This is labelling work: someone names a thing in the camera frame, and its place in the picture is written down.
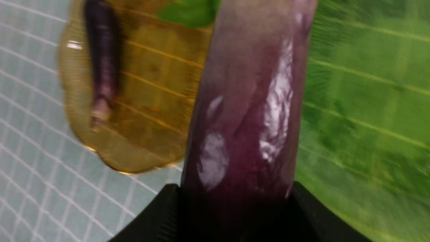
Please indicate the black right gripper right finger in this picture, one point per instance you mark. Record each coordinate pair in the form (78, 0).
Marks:
(308, 220)

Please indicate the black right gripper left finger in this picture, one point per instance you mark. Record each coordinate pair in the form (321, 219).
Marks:
(158, 222)

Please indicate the purple eggplant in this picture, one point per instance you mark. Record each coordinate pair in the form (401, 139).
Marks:
(104, 37)
(244, 133)

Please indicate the green glass plate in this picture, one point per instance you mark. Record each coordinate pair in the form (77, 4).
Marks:
(365, 130)

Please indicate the green checkered tablecloth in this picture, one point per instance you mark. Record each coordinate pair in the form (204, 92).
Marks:
(53, 188)

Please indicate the amber glass plate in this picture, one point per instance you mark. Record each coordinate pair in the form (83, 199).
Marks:
(161, 67)

